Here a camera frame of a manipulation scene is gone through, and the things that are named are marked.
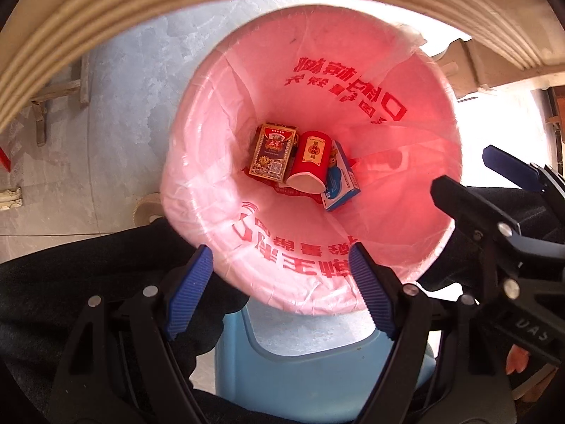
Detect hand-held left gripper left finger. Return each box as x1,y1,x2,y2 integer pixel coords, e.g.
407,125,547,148
44,244,214,424

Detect blue plastic stool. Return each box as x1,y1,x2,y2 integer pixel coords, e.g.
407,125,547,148
214,305,438,422

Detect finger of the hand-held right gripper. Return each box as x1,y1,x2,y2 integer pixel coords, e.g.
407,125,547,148
431,175,565,271
482,144,565,204

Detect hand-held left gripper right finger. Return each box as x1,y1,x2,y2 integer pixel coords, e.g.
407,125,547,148
348,242,518,424

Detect red paper cup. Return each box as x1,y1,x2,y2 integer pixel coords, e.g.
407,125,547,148
285,130,333,194

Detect yellow red card box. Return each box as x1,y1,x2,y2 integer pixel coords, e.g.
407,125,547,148
248,123,300,183

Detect pink trash bin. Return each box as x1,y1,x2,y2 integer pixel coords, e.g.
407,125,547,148
160,5,463,316

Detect wooden stool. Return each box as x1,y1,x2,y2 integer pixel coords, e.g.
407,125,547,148
31,55,89,146

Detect blue white medicine box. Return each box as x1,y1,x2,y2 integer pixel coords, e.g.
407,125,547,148
320,140,360,212

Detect person's dark trousers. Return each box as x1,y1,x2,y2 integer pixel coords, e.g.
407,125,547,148
0,185,565,424

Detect person's right hand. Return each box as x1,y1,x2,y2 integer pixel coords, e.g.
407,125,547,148
505,345,530,376

